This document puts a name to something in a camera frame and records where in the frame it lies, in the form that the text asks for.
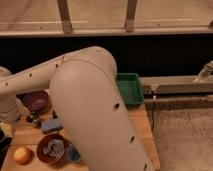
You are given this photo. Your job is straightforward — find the orange-yellow apple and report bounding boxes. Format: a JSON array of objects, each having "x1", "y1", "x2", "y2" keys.
[{"x1": 13, "y1": 147, "x2": 32, "y2": 165}]

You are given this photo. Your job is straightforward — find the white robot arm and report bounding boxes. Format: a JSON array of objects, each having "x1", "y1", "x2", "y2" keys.
[{"x1": 0, "y1": 46, "x2": 154, "y2": 171}]

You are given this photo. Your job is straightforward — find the green plastic tray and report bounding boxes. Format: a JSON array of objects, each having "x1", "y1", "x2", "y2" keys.
[{"x1": 116, "y1": 73, "x2": 144, "y2": 107}]

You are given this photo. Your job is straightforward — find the blue sponge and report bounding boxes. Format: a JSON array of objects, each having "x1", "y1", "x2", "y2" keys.
[{"x1": 41, "y1": 119, "x2": 62, "y2": 134}]

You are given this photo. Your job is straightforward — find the purple bowl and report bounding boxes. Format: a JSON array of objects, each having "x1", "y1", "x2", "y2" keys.
[{"x1": 23, "y1": 91, "x2": 49, "y2": 112}]

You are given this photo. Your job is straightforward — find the grey cloth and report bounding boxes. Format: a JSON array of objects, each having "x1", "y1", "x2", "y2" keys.
[{"x1": 43, "y1": 139, "x2": 64, "y2": 158}]

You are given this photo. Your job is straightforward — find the small dark round object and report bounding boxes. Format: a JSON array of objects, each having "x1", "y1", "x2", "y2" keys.
[{"x1": 26, "y1": 112, "x2": 40, "y2": 123}]

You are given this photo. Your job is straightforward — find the red bowl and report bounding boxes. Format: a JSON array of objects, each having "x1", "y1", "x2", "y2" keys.
[{"x1": 36, "y1": 133, "x2": 66, "y2": 165}]

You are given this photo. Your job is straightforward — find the black cable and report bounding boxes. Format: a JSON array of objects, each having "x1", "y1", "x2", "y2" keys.
[{"x1": 150, "y1": 95, "x2": 158, "y2": 133}]

